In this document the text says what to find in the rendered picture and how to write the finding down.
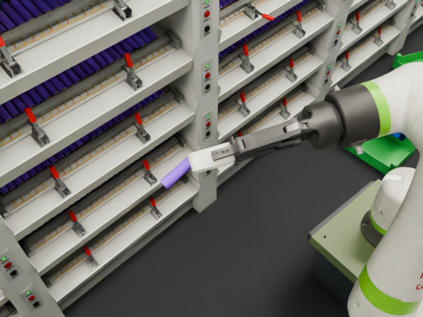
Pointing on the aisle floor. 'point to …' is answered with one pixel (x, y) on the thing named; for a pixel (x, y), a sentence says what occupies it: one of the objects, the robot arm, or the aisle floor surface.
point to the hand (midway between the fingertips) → (211, 158)
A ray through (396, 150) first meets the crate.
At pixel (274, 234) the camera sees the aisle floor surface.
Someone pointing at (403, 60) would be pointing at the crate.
